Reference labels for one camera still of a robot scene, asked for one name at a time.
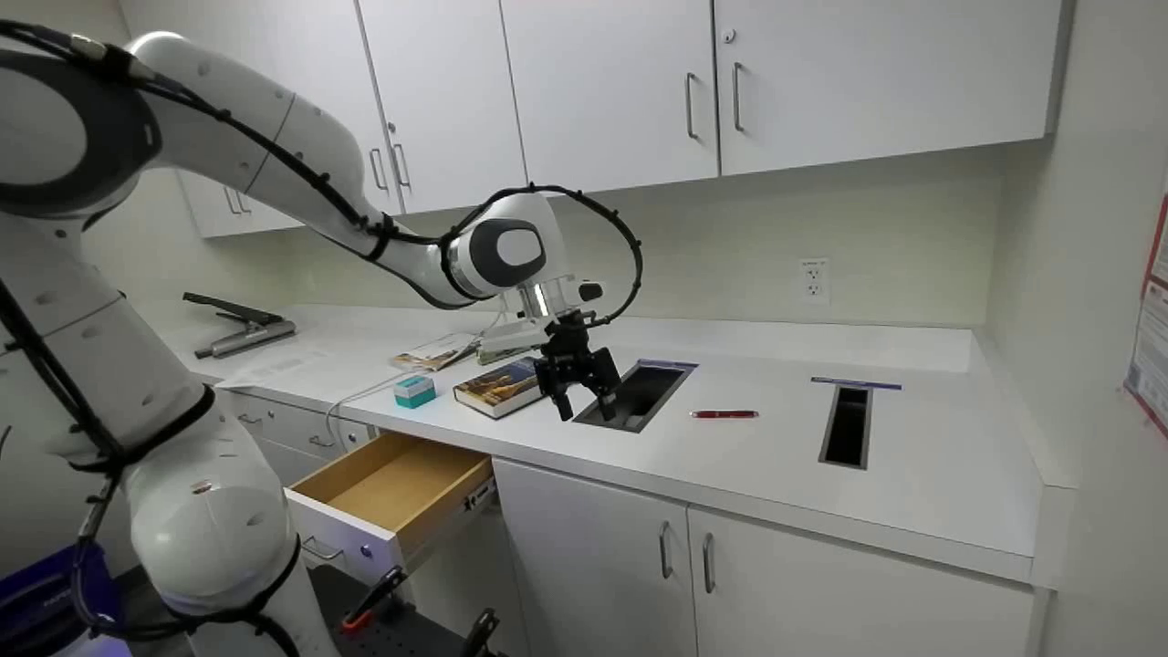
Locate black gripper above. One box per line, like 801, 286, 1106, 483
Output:
537, 315, 621, 421

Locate wooden drawer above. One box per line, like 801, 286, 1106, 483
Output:
287, 429, 492, 585

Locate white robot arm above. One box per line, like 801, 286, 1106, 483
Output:
0, 18, 562, 657

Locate dark cover book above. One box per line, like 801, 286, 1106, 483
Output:
452, 359, 539, 421

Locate red pen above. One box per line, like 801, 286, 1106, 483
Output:
694, 407, 761, 421

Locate stack of papers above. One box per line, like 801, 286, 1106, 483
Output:
392, 340, 478, 371

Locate teal small box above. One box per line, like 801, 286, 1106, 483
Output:
396, 377, 439, 407

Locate white lower cabinet doors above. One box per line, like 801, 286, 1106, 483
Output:
495, 461, 1038, 657

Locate white lower drawers left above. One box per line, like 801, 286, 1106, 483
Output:
234, 390, 371, 486

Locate white upper cabinets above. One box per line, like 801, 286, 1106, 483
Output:
116, 0, 1071, 213

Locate wall outlet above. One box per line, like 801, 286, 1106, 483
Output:
801, 263, 832, 305

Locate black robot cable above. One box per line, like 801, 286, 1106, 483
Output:
0, 13, 645, 333

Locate wall poster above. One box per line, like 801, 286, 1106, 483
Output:
1126, 194, 1168, 438

